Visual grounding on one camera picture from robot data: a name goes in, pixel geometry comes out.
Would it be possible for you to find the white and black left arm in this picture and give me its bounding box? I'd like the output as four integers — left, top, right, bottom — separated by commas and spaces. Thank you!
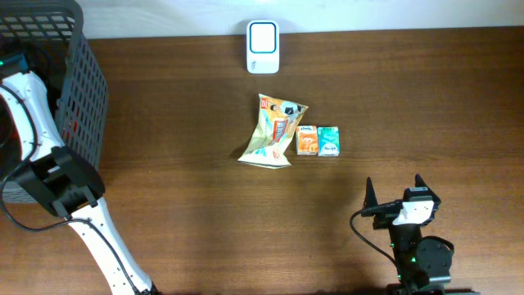
1, 52, 159, 294

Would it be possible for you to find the orange tissue pack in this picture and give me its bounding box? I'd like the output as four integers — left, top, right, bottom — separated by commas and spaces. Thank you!
296, 125, 318, 156

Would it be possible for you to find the white barcode scanner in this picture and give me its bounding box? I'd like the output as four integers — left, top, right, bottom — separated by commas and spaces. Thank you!
246, 20, 280, 75

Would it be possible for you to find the grey plastic mesh basket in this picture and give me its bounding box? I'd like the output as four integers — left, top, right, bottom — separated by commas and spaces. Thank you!
0, 0, 110, 205

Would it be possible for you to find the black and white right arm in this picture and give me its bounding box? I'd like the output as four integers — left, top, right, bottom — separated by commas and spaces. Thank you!
350, 175, 474, 295

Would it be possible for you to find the beige snack bag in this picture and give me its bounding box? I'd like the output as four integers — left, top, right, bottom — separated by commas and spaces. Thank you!
237, 93, 309, 169

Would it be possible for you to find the green tissue pack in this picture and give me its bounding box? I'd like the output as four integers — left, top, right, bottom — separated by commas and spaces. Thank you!
318, 126, 341, 157

